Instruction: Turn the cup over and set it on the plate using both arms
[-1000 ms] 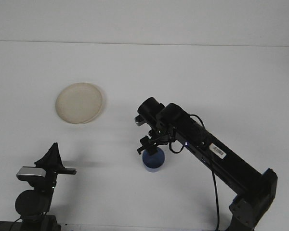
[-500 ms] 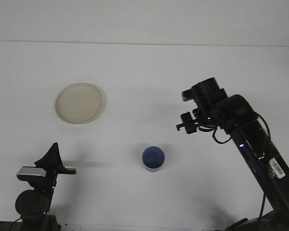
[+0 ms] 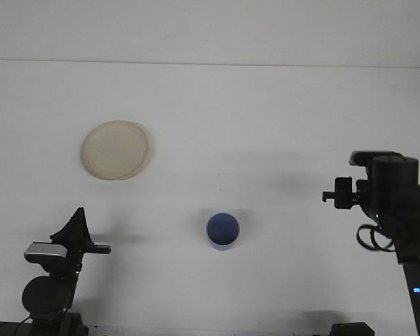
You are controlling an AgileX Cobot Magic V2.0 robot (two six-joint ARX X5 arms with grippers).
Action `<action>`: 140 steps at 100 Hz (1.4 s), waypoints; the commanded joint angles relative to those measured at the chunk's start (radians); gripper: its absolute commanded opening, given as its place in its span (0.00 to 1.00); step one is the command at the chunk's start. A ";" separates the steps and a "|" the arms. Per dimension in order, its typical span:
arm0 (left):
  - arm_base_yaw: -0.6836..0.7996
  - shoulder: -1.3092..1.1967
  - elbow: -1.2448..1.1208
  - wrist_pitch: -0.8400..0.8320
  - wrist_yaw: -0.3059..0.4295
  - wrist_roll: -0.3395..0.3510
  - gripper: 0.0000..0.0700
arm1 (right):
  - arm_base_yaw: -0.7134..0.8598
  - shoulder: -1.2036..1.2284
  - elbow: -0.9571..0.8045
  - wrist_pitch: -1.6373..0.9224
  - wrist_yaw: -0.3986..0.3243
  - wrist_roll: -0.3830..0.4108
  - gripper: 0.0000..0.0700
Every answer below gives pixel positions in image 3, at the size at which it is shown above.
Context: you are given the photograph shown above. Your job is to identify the pale blue cup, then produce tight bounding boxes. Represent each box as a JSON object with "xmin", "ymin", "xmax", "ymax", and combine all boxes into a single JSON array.
[{"xmin": 205, "ymin": 211, "xmax": 241, "ymax": 253}]

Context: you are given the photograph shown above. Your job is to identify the pale round plate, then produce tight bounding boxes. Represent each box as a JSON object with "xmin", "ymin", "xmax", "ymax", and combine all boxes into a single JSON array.
[{"xmin": 80, "ymin": 119, "xmax": 155, "ymax": 182}]

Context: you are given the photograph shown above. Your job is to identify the pale grey camera box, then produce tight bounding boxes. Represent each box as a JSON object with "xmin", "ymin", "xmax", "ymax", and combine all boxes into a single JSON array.
[
  {"xmin": 23, "ymin": 241, "xmax": 69, "ymax": 263},
  {"xmin": 349, "ymin": 150, "xmax": 404, "ymax": 167}
]

